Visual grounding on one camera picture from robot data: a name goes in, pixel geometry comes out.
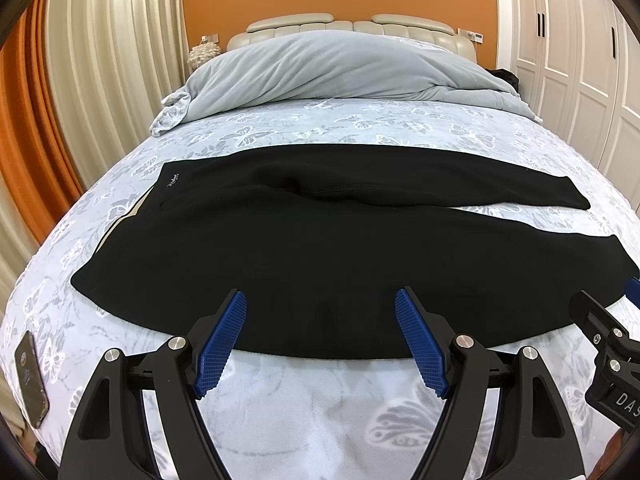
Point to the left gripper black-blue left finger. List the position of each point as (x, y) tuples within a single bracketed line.
[(109, 437)]

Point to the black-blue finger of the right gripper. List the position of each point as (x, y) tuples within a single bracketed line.
[(601, 328), (632, 291)]

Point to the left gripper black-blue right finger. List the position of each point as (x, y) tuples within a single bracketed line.
[(533, 437)]

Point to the black pants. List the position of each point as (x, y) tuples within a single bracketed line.
[(320, 237)]

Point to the black smartphone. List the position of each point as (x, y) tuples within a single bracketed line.
[(30, 380)]

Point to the butterfly print bed sheet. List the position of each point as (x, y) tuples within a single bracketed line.
[(270, 417)]

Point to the dark item beside bed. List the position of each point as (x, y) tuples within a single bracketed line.
[(507, 76)]

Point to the white wardrobe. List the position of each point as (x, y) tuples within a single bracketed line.
[(578, 66)]

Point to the orange curtain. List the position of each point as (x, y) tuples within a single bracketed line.
[(36, 166)]

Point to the grey duvet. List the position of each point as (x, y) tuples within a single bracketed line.
[(334, 64)]

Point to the white bedside ornament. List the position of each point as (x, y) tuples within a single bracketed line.
[(202, 53)]

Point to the cream curtain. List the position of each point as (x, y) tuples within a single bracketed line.
[(110, 64)]

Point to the white wall switch panel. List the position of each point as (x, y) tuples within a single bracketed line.
[(475, 37)]

